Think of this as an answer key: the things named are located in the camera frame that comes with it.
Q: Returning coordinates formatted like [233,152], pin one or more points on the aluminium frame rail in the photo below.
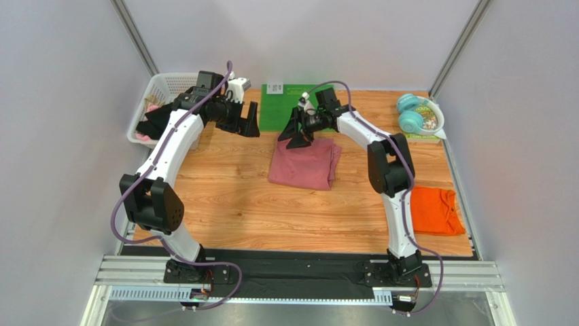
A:
[141,279]

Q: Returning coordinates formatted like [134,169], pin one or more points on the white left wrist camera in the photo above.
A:
[236,88]

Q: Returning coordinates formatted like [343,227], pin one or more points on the folded orange t shirt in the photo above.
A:
[434,212]

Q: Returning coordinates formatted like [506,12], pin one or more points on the pink t shirt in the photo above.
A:
[312,167]

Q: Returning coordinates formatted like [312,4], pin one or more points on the green picture book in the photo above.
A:
[430,123]

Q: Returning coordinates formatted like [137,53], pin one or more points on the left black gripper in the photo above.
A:
[249,126]

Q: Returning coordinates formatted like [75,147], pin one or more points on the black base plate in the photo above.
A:
[295,275]

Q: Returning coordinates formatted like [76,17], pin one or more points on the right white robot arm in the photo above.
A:
[390,174]

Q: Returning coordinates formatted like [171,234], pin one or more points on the black garment in basket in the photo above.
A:
[154,123]

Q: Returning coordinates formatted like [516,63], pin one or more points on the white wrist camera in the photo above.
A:
[305,104]
[236,88]

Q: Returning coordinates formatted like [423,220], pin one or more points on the white plastic basket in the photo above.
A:
[161,89]

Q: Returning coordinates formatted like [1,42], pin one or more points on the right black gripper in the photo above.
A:
[303,124]

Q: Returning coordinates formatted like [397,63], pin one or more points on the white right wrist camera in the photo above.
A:
[305,104]

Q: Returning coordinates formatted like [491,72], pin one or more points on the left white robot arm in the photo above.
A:
[148,195]

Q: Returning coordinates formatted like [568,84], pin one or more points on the teal headphones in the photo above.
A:
[419,115]

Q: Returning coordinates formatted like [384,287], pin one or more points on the green cutting mat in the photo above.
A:
[277,102]

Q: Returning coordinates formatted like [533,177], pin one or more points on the pink item in basket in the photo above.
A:
[143,137]

